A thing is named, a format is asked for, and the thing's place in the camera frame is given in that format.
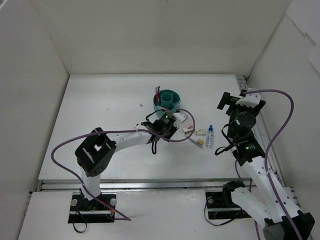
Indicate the clear spray bottle blue cap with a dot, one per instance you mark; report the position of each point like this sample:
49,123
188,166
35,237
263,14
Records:
209,137

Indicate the blue pen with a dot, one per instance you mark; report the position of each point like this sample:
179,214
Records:
159,96

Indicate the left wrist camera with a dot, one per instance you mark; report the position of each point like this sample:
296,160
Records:
180,118

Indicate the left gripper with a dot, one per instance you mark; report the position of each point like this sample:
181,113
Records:
170,130

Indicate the teal round organizer container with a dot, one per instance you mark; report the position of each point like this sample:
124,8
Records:
169,101

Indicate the purple pen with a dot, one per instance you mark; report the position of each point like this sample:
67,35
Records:
195,143

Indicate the aluminium rail right side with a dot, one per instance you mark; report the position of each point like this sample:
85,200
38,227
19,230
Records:
263,139

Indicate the small white eraser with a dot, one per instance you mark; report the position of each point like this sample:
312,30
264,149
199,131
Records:
200,132

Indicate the aluminium rail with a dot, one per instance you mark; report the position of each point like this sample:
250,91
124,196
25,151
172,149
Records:
114,185
263,139

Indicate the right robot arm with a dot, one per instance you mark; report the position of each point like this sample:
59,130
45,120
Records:
278,215

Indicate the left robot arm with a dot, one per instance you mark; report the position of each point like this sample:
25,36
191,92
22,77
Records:
95,152

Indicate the red pen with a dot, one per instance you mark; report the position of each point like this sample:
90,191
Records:
157,91

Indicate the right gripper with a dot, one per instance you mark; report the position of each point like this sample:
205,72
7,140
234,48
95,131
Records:
231,100

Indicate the small yellow staple box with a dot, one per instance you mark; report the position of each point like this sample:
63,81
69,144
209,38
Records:
200,142

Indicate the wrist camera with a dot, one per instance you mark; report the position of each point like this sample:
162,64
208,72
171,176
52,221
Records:
249,99
180,118

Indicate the pink white stapler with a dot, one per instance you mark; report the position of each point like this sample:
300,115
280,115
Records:
189,129

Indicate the aluminium rail front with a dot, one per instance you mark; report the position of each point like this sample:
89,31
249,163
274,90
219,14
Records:
114,185

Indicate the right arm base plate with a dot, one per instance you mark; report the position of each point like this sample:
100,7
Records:
218,209

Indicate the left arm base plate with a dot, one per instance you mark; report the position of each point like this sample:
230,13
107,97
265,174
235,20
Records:
91,212

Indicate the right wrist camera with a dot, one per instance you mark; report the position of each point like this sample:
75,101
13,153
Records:
249,99

